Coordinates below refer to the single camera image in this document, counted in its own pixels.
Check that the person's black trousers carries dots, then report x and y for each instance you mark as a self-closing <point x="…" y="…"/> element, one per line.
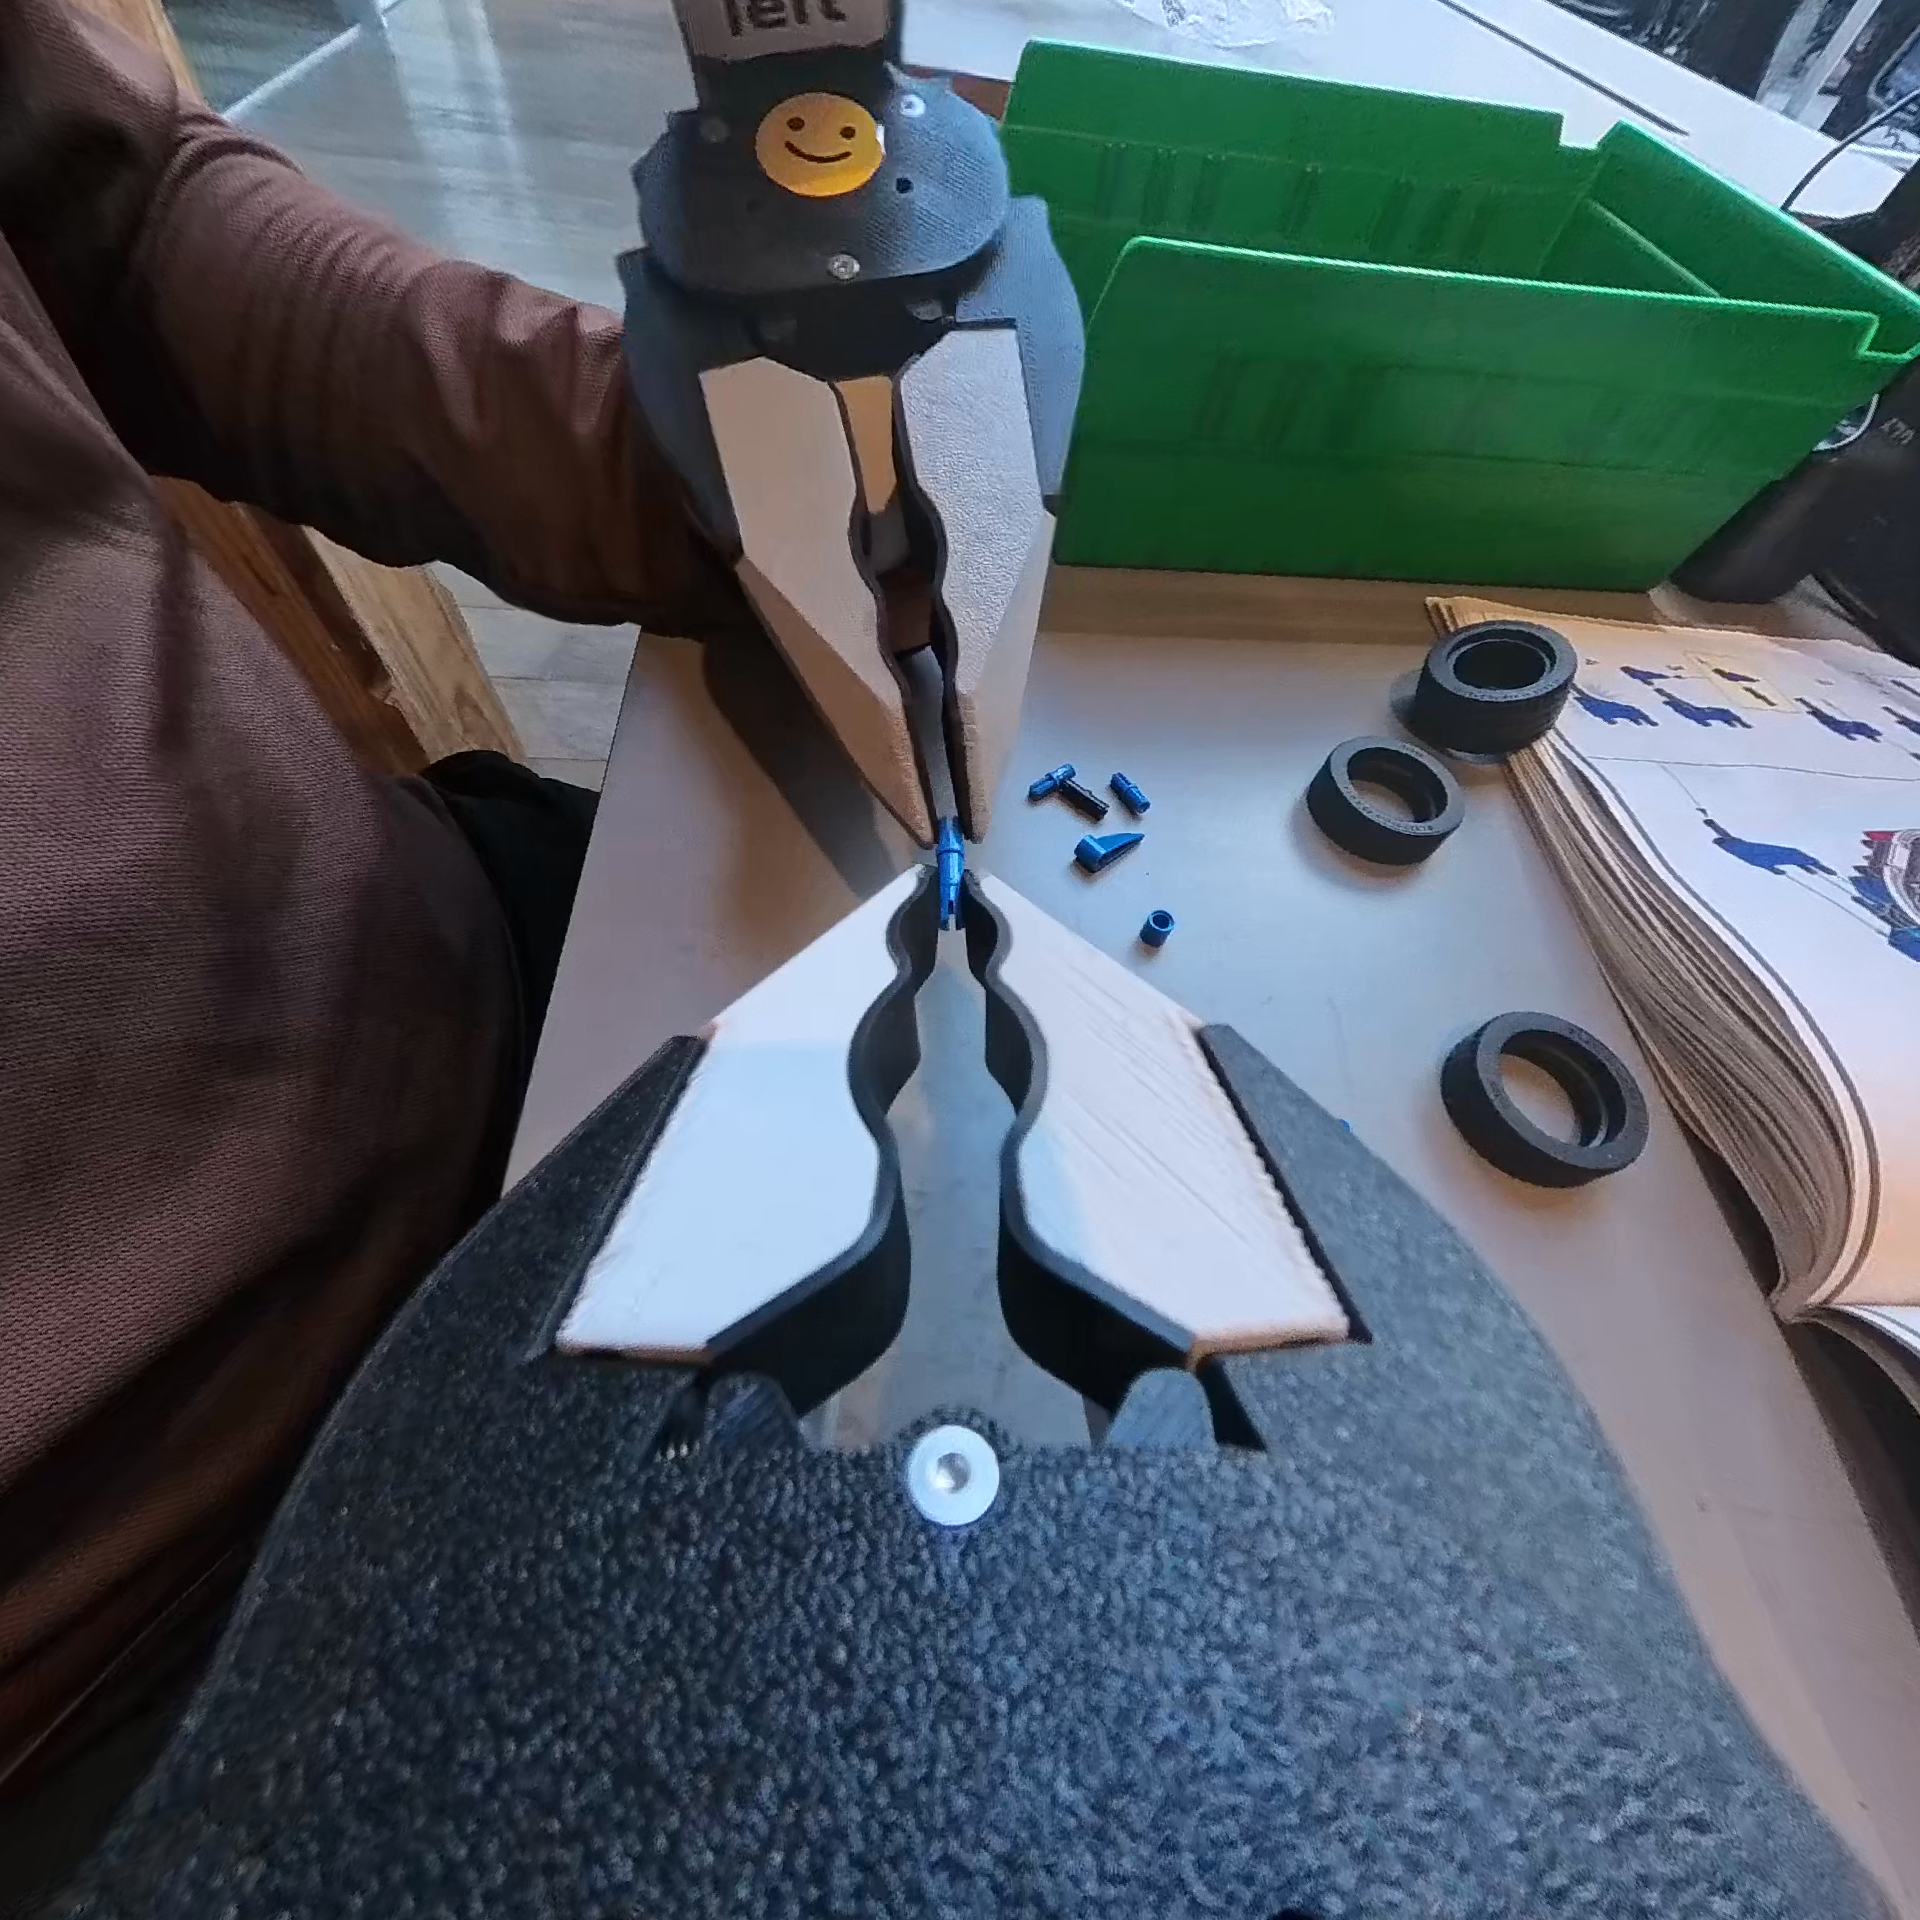
<point x="508" y="902"/>

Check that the black toy tyre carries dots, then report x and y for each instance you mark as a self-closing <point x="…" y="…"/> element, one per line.
<point x="1477" y="1119"/>
<point x="1445" y="698"/>
<point x="1332" y="821"/>

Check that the black pin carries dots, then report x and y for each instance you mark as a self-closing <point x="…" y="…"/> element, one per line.
<point x="1087" y="799"/>

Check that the green storage bin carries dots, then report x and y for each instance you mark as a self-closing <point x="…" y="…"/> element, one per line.
<point x="1420" y="391"/>

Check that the open instruction booklet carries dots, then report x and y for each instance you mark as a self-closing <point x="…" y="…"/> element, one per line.
<point x="1723" y="928"/>

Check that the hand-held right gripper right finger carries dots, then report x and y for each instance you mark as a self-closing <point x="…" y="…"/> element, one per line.
<point x="1154" y="1170"/>

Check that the black case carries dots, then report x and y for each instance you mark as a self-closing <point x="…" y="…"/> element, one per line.
<point x="1797" y="523"/>

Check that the wooden bench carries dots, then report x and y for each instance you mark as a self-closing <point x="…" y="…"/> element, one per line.
<point x="408" y="640"/>

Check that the grey desk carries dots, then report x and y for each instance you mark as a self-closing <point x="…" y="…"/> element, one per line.
<point x="1274" y="1016"/>

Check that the person's left forearm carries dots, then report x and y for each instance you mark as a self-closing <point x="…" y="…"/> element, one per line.
<point x="373" y="344"/>

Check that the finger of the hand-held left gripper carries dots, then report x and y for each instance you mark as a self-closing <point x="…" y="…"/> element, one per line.
<point x="792" y="508"/>
<point x="975" y="476"/>

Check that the blue wedge piece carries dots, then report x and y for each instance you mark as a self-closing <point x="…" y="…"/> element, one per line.
<point x="1106" y="855"/>

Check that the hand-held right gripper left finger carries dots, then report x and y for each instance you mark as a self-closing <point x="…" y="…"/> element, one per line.
<point x="716" y="1180"/>

